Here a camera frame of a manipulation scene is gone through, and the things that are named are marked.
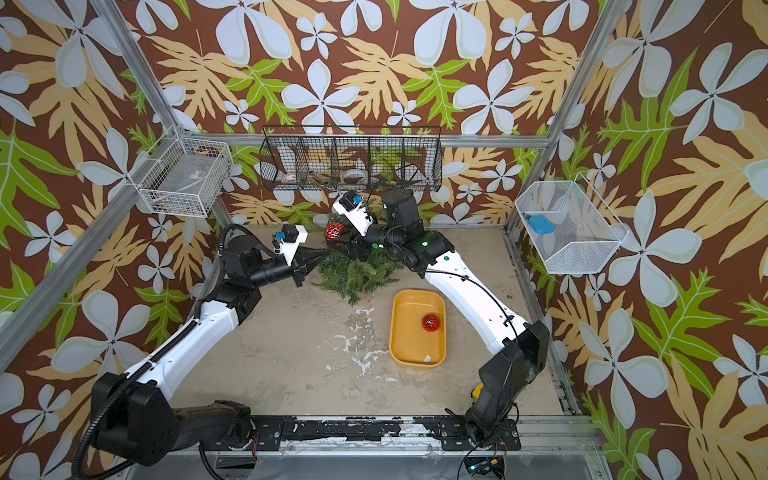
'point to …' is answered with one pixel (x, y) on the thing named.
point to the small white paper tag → (427, 359)
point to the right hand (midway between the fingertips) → (334, 233)
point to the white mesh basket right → (586, 232)
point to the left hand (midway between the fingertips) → (327, 249)
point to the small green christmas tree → (353, 278)
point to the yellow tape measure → (477, 390)
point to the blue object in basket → (540, 224)
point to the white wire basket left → (184, 177)
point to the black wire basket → (365, 158)
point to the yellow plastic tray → (418, 328)
